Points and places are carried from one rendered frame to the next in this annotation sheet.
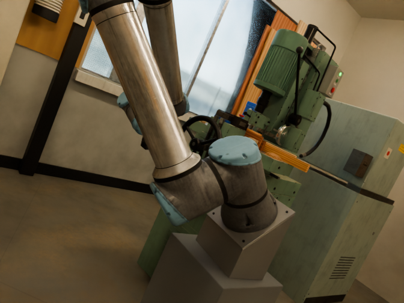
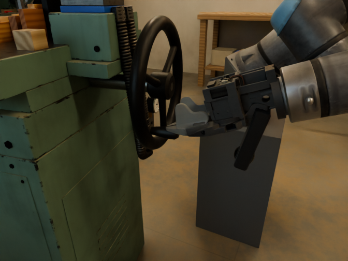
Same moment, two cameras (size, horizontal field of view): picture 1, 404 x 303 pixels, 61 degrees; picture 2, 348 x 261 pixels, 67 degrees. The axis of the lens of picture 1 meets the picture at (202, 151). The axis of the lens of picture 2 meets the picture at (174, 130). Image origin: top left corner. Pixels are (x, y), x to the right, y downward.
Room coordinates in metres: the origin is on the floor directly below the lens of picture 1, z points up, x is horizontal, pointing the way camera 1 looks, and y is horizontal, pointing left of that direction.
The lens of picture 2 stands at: (1.81, 0.57, 0.98)
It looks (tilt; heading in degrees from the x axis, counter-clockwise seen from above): 26 degrees down; 246
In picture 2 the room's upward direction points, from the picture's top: straight up
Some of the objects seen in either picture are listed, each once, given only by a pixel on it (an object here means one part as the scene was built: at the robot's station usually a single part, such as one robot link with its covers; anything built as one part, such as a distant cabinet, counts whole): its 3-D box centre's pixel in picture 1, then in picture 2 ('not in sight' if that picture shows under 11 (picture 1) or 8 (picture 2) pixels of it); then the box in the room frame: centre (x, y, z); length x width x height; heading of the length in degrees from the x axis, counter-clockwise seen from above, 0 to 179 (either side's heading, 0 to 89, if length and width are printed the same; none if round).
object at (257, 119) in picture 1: (256, 121); not in sight; (1.88, -0.20, 1.03); 0.14 x 0.07 x 0.09; 139
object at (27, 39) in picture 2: not in sight; (31, 39); (1.85, 0.00, 0.92); 0.04 x 0.04 x 0.03; 53
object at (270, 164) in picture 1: (231, 143); (69, 52); (1.78, -0.12, 0.87); 0.61 x 0.30 x 0.06; 49
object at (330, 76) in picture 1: (330, 82); not in sight; (2.01, -0.50, 1.40); 0.10 x 0.06 x 0.16; 139
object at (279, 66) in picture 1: (280, 64); not in sight; (1.86, -0.19, 1.35); 0.18 x 0.18 x 0.31
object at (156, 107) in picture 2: not in sight; (152, 106); (1.53, -0.25, 0.65); 0.06 x 0.04 x 0.08; 49
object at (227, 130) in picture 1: (225, 131); (98, 33); (1.72, -0.07, 0.91); 0.15 x 0.14 x 0.09; 49
